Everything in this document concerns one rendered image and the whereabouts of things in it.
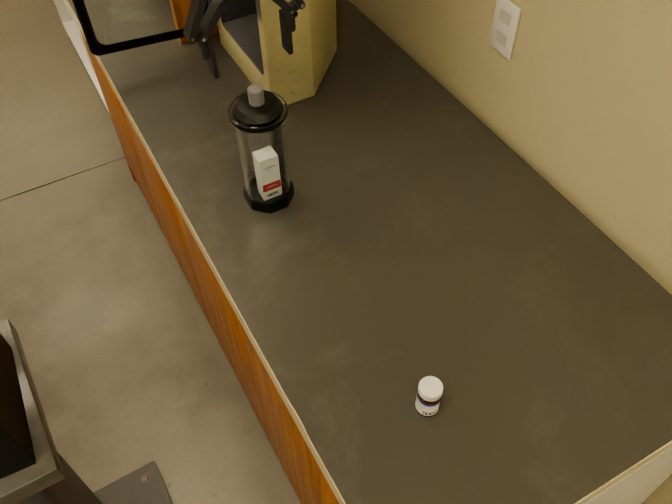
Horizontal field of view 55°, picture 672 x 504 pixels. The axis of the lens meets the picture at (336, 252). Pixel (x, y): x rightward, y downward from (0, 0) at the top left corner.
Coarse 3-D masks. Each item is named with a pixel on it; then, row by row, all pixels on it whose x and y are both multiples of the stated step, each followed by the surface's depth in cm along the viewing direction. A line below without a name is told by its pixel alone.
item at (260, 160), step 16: (256, 128) 114; (240, 144) 120; (256, 144) 118; (272, 144) 119; (256, 160) 121; (272, 160) 122; (256, 176) 124; (272, 176) 124; (288, 176) 129; (256, 192) 128; (272, 192) 128
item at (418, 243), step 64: (64, 0) 193; (128, 64) 165; (192, 64) 165; (384, 64) 164; (192, 128) 149; (320, 128) 148; (384, 128) 148; (448, 128) 148; (192, 192) 136; (320, 192) 135; (384, 192) 135; (448, 192) 135; (512, 192) 134; (256, 256) 124; (320, 256) 124; (384, 256) 124; (448, 256) 124; (512, 256) 123; (576, 256) 123; (256, 320) 115; (320, 320) 115; (384, 320) 115; (448, 320) 114; (512, 320) 114; (576, 320) 114; (640, 320) 114; (320, 384) 107; (384, 384) 107; (448, 384) 106; (512, 384) 106; (576, 384) 106; (640, 384) 106; (320, 448) 100; (384, 448) 100; (448, 448) 100; (512, 448) 99; (576, 448) 99; (640, 448) 99
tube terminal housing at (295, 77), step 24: (264, 0) 132; (288, 0) 134; (312, 0) 139; (264, 24) 136; (312, 24) 143; (240, 48) 157; (264, 48) 141; (312, 48) 146; (336, 48) 167; (264, 72) 147; (288, 72) 147; (312, 72) 151; (288, 96) 152
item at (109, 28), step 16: (96, 0) 149; (112, 0) 151; (128, 0) 152; (144, 0) 153; (160, 0) 155; (176, 0) 156; (96, 16) 152; (112, 16) 153; (128, 16) 155; (144, 16) 156; (160, 16) 158; (176, 16) 159; (96, 32) 155; (112, 32) 156; (128, 32) 158; (144, 32) 159; (160, 32) 161
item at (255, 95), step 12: (252, 84) 114; (240, 96) 117; (252, 96) 114; (264, 96) 117; (276, 96) 118; (240, 108) 115; (252, 108) 115; (264, 108) 115; (276, 108) 115; (240, 120) 115; (252, 120) 114; (264, 120) 114
